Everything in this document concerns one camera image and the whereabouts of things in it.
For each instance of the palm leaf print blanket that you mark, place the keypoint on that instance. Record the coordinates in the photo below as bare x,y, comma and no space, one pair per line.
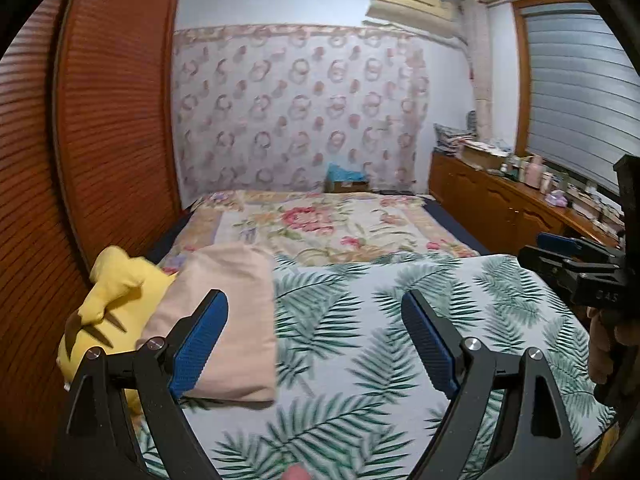
315,367

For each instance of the purple small container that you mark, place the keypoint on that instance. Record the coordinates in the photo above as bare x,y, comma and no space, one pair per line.
556,198

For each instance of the pink bottle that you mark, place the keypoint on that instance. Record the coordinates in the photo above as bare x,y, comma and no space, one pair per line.
534,171

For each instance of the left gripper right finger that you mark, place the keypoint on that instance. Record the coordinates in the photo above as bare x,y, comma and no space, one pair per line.
532,437

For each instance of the person's right hand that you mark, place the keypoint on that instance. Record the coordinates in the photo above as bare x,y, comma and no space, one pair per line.
601,359

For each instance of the grey window roller blind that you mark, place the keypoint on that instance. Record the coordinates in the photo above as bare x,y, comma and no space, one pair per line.
583,92

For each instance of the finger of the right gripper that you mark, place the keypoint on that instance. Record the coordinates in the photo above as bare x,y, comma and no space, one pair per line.
565,242
549,264

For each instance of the wall air conditioner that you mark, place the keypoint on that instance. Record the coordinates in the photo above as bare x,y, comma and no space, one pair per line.
435,16

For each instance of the peach printed t-shirt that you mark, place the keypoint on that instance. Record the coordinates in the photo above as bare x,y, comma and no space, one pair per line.
225,324

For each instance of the wooden sideboard cabinet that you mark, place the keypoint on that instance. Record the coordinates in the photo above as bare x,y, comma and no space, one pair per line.
502,215

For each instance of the cream lace side curtain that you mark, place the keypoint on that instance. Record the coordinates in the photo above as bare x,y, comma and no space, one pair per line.
477,33

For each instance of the cardboard box on sideboard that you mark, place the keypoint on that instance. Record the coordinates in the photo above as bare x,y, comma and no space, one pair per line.
482,155

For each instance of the circle patterned wall curtain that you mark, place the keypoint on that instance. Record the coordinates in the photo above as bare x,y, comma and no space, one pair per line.
273,107

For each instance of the wooden louvered wardrobe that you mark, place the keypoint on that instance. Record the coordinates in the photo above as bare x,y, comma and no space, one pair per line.
87,161

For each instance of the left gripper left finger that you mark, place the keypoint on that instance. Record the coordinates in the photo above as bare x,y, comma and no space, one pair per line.
97,439

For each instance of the floral bed quilt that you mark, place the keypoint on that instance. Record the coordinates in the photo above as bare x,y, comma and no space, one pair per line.
320,224

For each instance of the yellow Pikachu plush toy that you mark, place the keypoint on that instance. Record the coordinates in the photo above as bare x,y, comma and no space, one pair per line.
125,293

